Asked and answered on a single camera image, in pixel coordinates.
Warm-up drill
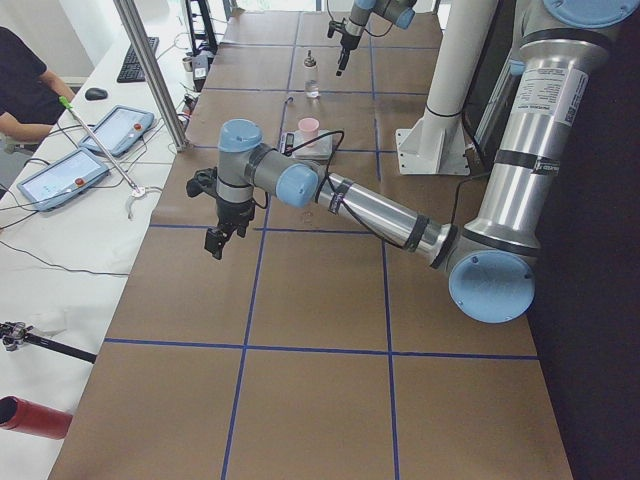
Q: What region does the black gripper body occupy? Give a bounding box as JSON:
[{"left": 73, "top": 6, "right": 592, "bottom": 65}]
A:
[
  {"left": 214, "top": 198, "right": 255, "bottom": 240},
  {"left": 338, "top": 33, "right": 356, "bottom": 64}
]

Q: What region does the clear glass sauce bottle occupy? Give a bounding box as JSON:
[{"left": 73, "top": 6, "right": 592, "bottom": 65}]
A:
[{"left": 303, "top": 50, "right": 320, "bottom": 99}]

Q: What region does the pink paper cup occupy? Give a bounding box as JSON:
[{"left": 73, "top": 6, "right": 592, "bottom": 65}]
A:
[{"left": 297, "top": 117, "right": 320, "bottom": 146}]

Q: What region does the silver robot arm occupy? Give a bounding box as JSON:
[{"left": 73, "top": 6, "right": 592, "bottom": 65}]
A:
[
  {"left": 186, "top": 1, "right": 639, "bottom": 323},
  {"left": 327, "top": 0, "right": 416, "bottom": 77}
]

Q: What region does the digital kitchen scale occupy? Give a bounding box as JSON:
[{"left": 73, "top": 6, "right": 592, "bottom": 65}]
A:
[{"left": 279, "top": 129, "right": 333, "bottom": 161}]

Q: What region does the metal grabber stick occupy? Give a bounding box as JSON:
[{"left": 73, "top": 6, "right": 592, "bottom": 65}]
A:
[{"left": 58, "top": 96, "right": 163, "bottom": 221}]

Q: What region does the far blue teach pendant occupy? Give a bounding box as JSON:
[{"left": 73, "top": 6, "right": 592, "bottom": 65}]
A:
[{"left": 91, "top": 105, "right": 155, "bottom": 157}]

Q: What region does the blue teach pendant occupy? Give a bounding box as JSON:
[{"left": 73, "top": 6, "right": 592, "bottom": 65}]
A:
[
  {"left": 91, "top": 105, "right": 155, "bottom": 157},
  {"left": 17, "top": 148, "right": 109, "bottom": 212}
]

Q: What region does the near blue teach pendant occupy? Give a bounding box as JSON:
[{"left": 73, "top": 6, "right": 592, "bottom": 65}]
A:
[{"left": 17, "top": 148, "right": 109, "bottom": 212}]

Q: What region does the black keyboard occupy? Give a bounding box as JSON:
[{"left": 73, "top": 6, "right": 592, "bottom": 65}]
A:
[{"left": 116, "top": 45, "right": 146, "bottom": 84}]

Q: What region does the black computer mouse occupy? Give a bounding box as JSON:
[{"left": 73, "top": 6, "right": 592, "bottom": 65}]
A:
[{"left": 84, "top": 87, "right": 108, "bottom": 101}]

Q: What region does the black tripod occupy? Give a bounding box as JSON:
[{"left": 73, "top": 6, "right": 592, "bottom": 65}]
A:
[{"left": 1, "top": 322, "right": 97, "bottom": 364}]

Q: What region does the person in black shirt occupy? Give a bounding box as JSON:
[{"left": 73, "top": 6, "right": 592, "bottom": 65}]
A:
[{"left": 1, "top": 27, "right": 75, "bottom": 143}]

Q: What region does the red cylinder bottle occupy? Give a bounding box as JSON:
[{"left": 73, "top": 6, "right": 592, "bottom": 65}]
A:
[{"left": 1, "top": 396, "right": 73, "bottom": 440}]

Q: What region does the wrist black camera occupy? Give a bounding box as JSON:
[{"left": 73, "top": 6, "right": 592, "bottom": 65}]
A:
[
  {"left": 327, "top": 19, "right": 345, "bottom": 38},
  {"left": 186, "top": 167, "right": 218, "bottom": 198}
]

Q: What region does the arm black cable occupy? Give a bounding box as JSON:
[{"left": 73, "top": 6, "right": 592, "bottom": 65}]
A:
[
  {"left": 325, "top": 0, "right": 396, "bottom": 39},
  {"left": 249, "top": 130, "right": 494, "bottom": 251}
]

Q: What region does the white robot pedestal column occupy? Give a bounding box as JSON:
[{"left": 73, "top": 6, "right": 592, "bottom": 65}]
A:
[{"left": 396, "top": 0, "right": 498, "bottom": 175}]

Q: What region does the aluminium frame post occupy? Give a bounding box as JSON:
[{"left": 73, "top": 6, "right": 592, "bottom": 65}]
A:
[{"left": 114, "top": 0, "right": 188, "bottom": 152}]

